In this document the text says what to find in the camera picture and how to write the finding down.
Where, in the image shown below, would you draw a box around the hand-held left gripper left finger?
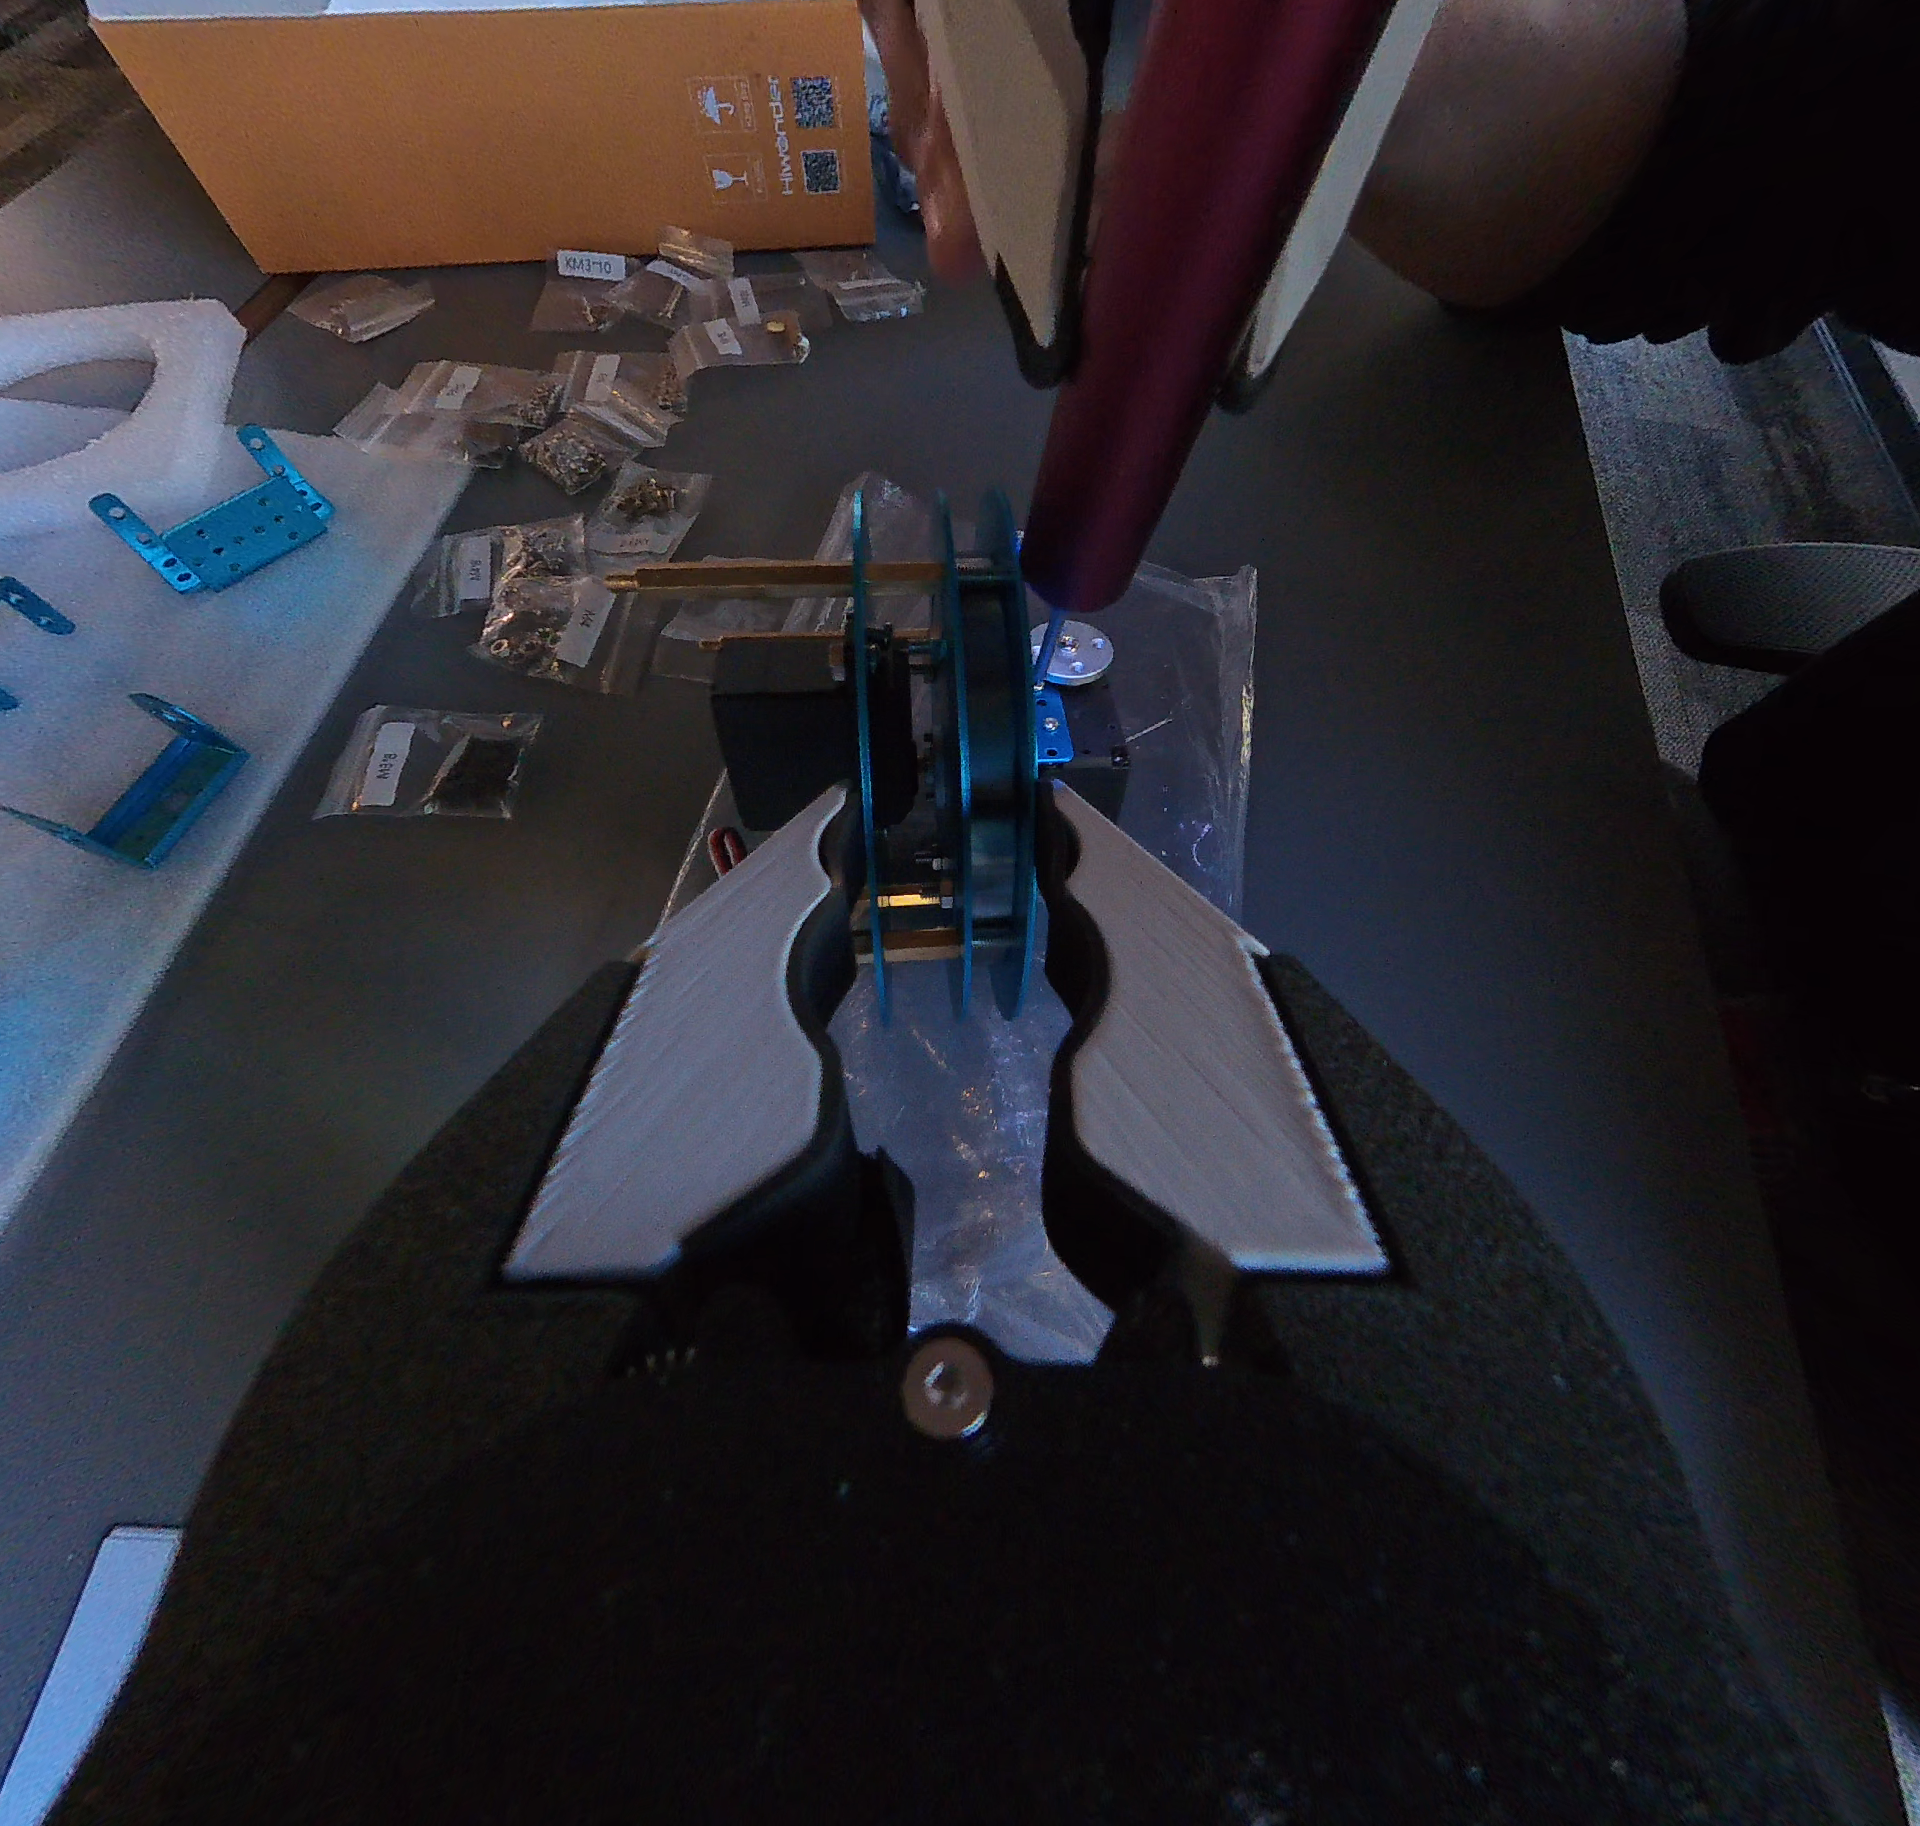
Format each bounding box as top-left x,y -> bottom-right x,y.
498,779 -> 860,1285

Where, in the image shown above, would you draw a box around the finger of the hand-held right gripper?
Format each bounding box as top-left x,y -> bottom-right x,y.
897,0 -> 1125,392
1219,0 -> 1491,414

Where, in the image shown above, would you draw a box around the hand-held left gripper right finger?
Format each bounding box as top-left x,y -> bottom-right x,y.
1044,775 -> 1393,1369

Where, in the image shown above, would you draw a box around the red metal screwdriver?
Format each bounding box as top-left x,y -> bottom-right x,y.
1016,0 -> 1447,615

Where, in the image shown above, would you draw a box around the blue round robot base assembly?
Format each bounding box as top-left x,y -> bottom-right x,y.
606,481 -> 1181,1025

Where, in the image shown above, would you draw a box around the person's right forearm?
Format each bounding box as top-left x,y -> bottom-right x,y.
1342,0 -> 1920,366

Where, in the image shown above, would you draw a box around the grey desk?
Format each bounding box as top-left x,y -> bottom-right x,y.
0,99 -> 1909,1826

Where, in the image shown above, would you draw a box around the person's right hand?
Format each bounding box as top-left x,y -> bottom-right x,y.
848,0 -> 996,285

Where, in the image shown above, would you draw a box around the clear plastic bag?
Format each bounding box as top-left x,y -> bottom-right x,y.
833,472 -> 1262,1365

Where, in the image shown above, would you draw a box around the orange and white cardboard box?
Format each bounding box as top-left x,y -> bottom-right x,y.
83,0 -> 881,275

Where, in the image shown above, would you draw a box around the pile of small screw bags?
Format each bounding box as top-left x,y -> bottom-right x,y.
285,219 -> 932,825

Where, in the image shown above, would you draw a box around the white foam sheet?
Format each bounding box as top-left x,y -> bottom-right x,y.
0,415 -> 483,1235

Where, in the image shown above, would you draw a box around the small blue angle bracket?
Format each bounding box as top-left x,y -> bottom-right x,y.
0,689 -> 253,872

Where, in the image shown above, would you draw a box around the short blue U bracket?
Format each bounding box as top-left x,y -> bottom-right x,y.
86,421 -> 338,597

